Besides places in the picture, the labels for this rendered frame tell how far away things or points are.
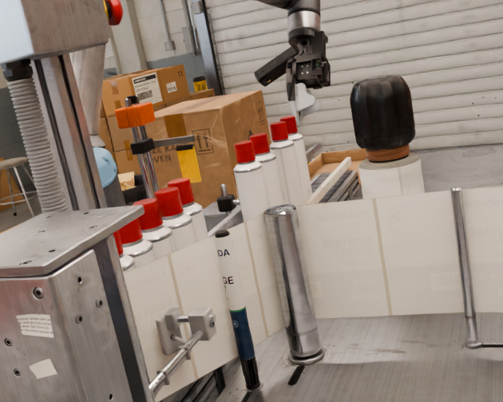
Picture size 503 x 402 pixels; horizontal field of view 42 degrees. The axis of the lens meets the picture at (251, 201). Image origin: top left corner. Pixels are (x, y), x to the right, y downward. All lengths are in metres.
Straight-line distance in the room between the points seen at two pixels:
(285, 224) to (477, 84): 4.52
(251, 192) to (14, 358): 0.72
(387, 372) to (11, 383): 0.41
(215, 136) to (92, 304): 1.06
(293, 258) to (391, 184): 0.21
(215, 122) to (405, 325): 0.80
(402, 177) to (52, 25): 0.48
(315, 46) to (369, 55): 3.88
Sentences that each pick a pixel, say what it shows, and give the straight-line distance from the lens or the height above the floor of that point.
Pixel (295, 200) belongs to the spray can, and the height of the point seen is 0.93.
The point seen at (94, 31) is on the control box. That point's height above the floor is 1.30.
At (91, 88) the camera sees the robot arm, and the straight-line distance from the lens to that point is 1.36.
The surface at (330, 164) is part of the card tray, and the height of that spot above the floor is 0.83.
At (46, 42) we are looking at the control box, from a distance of 0.80.
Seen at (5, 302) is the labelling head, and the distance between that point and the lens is 0.50.
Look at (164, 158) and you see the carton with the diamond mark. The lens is 1.59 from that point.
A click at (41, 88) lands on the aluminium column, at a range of 0.97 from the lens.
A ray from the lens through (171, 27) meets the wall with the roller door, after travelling 6.38.
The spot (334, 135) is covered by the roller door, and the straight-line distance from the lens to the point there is 5.61.
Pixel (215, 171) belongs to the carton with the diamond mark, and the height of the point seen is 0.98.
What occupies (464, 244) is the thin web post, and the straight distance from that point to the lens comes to 0.75.
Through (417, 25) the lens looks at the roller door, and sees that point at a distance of 5.26.
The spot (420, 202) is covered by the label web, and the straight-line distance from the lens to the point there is 0.75.
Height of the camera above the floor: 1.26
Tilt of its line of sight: 14 degrees down
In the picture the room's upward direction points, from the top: 11 degrees counter-clockwise
